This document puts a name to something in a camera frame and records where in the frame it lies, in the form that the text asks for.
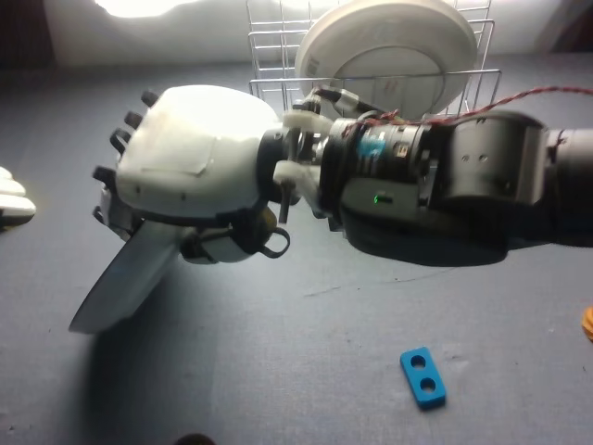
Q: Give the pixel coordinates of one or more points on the chocolate sandwich cookie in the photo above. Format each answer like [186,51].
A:
[197,439]

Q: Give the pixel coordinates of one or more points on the orange swirl biscuit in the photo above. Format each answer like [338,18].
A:
[588,324]

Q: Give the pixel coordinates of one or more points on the blue block with two holes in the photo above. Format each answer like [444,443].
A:
[422,377]

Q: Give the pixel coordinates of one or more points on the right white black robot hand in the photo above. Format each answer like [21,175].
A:
[194,153]

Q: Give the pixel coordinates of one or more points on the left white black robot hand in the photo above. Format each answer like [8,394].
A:
[14,204]

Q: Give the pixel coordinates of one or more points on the white plate with black rim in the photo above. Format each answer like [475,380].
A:
[394,51]
[125,283]

